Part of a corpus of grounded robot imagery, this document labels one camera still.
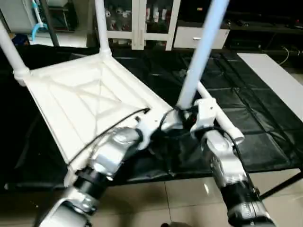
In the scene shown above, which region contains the white plastic table leg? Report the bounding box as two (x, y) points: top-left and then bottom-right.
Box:
(175, 0), (231, 112)
(94, 0), (112, 57)
(0, 21), (30, 85)
(196, 83), (245, 145)

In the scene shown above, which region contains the white plastic table top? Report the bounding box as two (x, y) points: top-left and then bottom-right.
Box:
(13, 52), (183, 187)

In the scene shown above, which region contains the black work mat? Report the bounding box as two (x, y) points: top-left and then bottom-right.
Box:
(0, 43), (303, 190)

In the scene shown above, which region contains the white drawer unit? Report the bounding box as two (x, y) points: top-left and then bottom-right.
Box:
(173, 26), (230, 50)

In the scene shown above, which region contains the white flat board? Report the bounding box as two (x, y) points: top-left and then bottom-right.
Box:
(237, 53), (303, 122)

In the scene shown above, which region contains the white glass-door cabinet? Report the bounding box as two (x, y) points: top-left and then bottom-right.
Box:
(97, 0), (181, 51)

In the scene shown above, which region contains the black stand leg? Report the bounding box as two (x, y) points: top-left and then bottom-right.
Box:
(259, 173), (303, 200)

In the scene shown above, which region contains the black metal pole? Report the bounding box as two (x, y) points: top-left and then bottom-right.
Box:
(40, 0), (60, 47)

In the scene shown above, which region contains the blue plastic tool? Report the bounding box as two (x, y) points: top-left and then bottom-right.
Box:
(31, 0), (48, 41)

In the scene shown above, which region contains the brown cardboard box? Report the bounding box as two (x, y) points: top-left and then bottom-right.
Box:
(9, 33), (30, 47)

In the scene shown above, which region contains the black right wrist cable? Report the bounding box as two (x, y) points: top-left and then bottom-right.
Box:
(159, 106), (242, 157)

